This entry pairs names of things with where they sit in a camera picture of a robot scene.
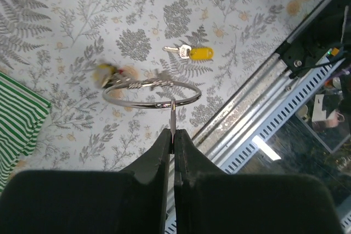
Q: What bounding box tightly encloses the green striped cloth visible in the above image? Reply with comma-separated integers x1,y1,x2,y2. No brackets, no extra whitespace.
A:
1,73,51,191

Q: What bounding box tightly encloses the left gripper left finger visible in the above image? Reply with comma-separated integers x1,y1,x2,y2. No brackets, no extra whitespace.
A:
1,129,170,233

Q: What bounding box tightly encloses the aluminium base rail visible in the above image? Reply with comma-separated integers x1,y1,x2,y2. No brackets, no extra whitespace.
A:
191,53,316,163

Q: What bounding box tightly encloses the large metal keyring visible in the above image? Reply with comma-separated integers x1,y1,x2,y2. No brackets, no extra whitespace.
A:
92,62,203,141

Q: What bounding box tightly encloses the slotted cable duct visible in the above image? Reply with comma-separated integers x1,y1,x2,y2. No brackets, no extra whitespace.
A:
164,61,351,234

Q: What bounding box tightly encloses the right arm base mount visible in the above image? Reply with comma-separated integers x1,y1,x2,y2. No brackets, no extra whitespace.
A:
277,5,350,79

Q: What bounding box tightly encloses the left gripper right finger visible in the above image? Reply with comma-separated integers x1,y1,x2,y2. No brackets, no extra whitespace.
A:
174,129,343,233

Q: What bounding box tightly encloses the floral table mat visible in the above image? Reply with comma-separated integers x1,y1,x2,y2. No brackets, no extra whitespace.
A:
1,0,321,172

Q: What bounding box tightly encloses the key with yellow tag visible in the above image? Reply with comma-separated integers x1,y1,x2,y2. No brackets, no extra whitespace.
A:
163,44,214,61

